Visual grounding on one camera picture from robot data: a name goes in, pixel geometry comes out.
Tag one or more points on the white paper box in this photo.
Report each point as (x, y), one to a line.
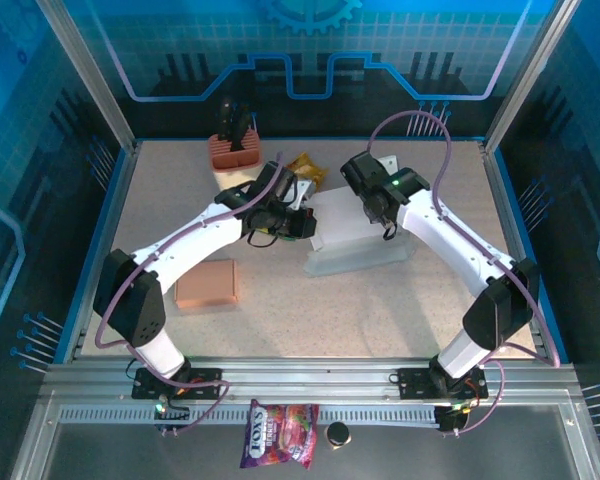
(340, 225)

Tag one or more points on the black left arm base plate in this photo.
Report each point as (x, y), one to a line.
(207, 377)

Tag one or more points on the aluminium table side rail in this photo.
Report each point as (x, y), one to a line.
(502, 190)
(121, 190)

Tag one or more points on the aluminium frame post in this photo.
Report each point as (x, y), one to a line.
(530, 75)
(89, 75)

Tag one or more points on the aluminium mounting rail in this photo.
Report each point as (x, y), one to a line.
(305, 375)

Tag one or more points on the black round cap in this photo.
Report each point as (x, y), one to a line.
(337, 434)

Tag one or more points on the cream knife block pink top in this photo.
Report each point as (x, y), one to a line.
(235, 152)

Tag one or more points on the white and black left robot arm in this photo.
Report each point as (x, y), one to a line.
(190, 240)

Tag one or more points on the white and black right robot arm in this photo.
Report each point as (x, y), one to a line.
(445, 235)

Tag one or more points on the black controller board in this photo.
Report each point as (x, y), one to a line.
(450, 420)
(172, 417)

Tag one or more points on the purple Fox's berries candy bag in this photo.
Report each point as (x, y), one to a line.
(280, 432)

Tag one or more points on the orange cardboard box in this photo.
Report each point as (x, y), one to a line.
(205, 285)

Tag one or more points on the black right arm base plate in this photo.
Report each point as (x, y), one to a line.
(415, 382)

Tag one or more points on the yellow snack bag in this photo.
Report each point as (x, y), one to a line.
(316, 175)

